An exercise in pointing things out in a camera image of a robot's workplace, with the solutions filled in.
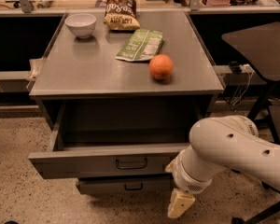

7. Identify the brown chip bag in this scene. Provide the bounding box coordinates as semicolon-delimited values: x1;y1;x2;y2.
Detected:
104;0;140;31

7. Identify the green snack bag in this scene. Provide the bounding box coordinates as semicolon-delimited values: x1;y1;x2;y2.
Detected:
116;29;164;62

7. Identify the black drawer handle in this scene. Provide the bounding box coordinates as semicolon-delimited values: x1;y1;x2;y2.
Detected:
124;183;143;191
115;158;148;170

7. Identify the grey metal drawer cabinet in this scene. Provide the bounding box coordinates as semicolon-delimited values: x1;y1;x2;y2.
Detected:
30;8;223;125

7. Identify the orange fruit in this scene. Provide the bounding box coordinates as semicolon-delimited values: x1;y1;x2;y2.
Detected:
148;54;174;80

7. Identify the black lower drawer handle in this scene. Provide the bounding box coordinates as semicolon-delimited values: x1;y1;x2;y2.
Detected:
124;183;143;191

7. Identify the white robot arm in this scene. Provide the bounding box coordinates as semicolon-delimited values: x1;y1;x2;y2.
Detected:
165;116;280;224

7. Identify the grey top drawer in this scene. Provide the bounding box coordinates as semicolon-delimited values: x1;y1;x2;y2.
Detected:
28;101;190;178

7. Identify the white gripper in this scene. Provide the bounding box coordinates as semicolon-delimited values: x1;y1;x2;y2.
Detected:
165;150;212;218

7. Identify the black office chair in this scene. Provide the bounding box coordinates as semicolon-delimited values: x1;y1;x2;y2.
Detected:
221;21;280;224

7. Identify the grey lower drawer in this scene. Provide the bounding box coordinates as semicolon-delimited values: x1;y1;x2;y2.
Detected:
77;174;172;195

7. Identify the white ceramic bowl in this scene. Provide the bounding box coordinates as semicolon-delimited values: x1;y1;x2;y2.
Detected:
65;13;96;38

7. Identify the black top drawer handle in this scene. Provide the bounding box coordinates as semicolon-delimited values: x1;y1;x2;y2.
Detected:
115;158;148;170

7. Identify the grey drawer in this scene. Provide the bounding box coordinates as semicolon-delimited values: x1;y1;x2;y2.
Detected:
28;101;190;178
77;174;172;195

